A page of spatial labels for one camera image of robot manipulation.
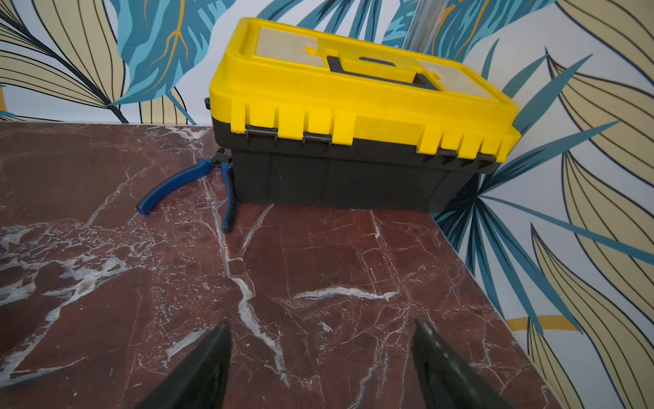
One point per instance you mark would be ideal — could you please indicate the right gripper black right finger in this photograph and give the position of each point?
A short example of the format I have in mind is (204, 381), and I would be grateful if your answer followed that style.
(447, 380)

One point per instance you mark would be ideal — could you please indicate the yellow black toolbox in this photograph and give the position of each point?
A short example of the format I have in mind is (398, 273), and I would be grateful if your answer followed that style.
(323, 120)

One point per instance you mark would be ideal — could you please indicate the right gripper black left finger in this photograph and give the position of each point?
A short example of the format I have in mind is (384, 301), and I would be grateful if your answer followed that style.
(201, 380)

